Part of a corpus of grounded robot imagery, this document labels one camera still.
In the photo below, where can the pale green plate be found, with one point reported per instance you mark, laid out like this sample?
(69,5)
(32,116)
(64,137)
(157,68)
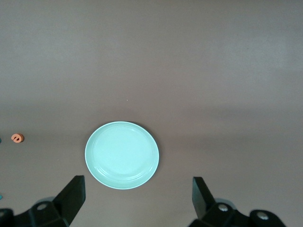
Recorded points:
(122,154)

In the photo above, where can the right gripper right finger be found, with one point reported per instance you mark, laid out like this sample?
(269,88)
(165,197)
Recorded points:
(208,212)

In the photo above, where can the orange foam letter e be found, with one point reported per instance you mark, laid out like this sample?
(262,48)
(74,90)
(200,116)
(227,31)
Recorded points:
(20,139)

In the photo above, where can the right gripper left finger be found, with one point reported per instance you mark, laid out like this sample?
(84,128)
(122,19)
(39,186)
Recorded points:
(66,208)

